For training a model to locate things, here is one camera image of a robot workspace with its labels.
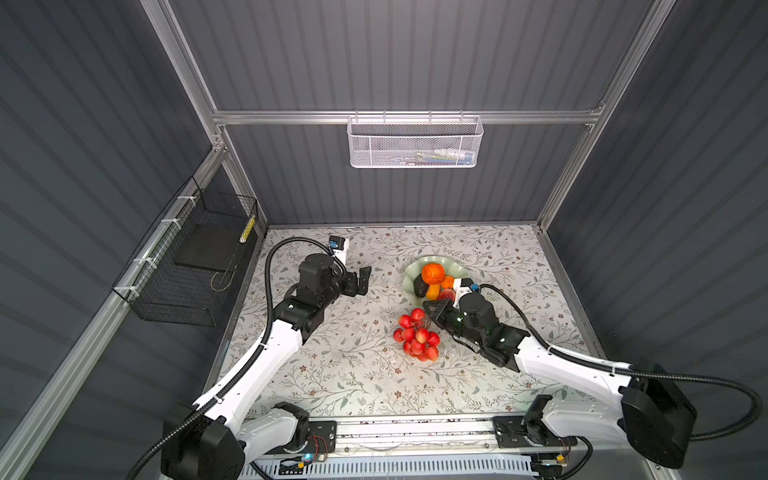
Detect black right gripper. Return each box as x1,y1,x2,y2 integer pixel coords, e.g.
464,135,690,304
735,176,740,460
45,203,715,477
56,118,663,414
422,297,483,349

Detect red yellow apple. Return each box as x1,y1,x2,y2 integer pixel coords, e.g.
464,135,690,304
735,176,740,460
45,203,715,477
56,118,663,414
437,289,456,301

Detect red grape bunch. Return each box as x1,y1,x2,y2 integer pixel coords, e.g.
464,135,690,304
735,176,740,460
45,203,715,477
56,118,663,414
393,308,441,362

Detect orange bell pepper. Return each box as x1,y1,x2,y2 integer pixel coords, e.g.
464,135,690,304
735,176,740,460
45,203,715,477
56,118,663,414
421,262,446,285

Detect small orange tangerine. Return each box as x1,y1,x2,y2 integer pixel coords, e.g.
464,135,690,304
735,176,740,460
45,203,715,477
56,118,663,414
441,275,455,289

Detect dark avocado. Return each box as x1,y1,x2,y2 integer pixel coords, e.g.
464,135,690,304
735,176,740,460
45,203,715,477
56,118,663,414
413,274,429,299

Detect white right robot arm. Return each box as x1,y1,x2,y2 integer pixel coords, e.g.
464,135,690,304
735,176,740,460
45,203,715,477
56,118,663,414
423,291,697,469

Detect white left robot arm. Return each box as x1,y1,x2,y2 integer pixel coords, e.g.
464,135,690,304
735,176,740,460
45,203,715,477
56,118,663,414
160,253,372,479

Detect green wavy fruit bowl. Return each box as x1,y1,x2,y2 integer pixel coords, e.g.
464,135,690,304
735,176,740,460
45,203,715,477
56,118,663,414
401,255,473,307

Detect floral table mat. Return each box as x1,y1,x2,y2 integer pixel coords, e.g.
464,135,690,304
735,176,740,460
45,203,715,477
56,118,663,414
214,224,602,417

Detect yellow green tube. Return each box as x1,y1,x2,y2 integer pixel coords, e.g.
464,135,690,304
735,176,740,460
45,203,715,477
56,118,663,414
239,215,256,244

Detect markers in white basket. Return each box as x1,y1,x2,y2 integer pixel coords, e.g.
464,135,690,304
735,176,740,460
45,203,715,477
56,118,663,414
392,148,476,167

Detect black pad in basket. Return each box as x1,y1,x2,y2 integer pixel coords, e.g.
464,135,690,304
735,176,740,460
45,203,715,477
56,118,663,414
174,224,244,273

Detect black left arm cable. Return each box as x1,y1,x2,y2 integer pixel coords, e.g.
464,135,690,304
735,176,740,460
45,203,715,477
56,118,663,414
122,236,337,480

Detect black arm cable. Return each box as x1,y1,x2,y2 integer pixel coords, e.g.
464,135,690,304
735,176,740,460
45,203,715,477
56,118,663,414
122,236,337,480
476,283,764,442

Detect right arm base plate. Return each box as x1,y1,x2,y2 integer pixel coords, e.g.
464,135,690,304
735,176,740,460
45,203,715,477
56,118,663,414
491,415,579,449

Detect white wire mesh basket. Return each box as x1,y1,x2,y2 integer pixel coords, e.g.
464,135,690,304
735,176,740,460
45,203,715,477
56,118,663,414
346,113,484,169

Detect aluminium mounting rail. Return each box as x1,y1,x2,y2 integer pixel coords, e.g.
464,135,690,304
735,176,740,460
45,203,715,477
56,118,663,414
239,413,655,463

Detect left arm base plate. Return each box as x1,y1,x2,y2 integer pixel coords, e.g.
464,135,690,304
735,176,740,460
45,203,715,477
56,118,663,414
267,420,338,455

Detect black wire basket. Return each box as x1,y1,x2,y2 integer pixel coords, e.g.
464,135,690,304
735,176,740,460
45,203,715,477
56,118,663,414
113,181,259,327

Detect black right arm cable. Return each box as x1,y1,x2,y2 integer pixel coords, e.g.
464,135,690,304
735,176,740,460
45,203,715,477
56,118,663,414
476,283,764,442

